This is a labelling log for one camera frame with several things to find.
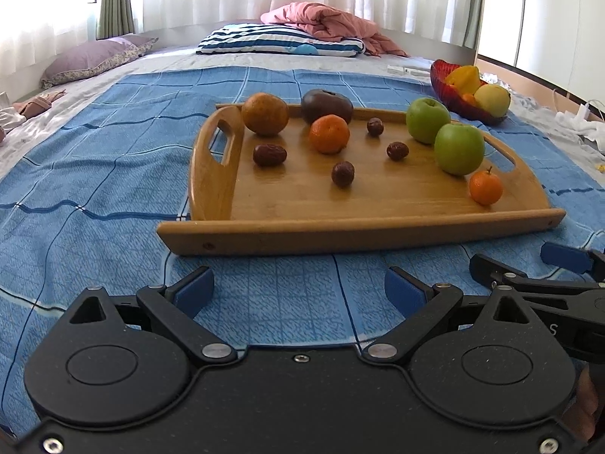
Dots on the pink quilt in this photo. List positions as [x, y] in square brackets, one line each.
[326, 19]

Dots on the orange tangerine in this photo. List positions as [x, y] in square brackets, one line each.
[330, 135]

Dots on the brown-orange round fruit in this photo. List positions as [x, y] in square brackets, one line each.
[264, 114]

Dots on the green apple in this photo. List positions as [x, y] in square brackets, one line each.
[459, 149]
[427, 120]

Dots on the blue patterned blanket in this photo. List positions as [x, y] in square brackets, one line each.
[94, 198]

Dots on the dark purple round fruit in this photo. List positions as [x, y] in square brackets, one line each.
[326, 104]

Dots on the small tangerine with stem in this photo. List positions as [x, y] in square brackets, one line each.
[486, 187]

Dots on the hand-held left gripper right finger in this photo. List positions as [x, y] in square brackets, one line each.
[405, 292]

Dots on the small white crumpled cloth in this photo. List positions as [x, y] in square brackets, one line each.
[496, 80]

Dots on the person's right hand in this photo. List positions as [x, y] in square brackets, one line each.
[586, 402]

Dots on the blue white striped pillow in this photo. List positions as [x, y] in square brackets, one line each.
[255, 40]

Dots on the white power strip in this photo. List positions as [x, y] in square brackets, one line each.
[406, 71]

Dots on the white wardrobe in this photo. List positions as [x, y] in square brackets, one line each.
[557, 19]

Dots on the red date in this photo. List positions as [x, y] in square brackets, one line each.
[269, 155]
[397, 151]
[375, 126]
[342, 174]

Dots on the purple pillow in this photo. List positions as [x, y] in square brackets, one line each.
[90, 59]

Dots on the small orange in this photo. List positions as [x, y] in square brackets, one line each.
[469, 99]

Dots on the pink folded cloth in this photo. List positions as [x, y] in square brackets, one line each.
[35, 104]

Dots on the white clothes pile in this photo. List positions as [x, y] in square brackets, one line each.
[583, 127]

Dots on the green curtain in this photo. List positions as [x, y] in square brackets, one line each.
[116, 0]
[478, 4]

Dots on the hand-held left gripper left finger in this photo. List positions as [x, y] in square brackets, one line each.
[194, 289]

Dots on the red glass bowl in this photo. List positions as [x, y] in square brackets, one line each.
[439, 80]

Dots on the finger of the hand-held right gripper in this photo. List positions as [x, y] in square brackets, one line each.
[562, 255]
[496, 269]

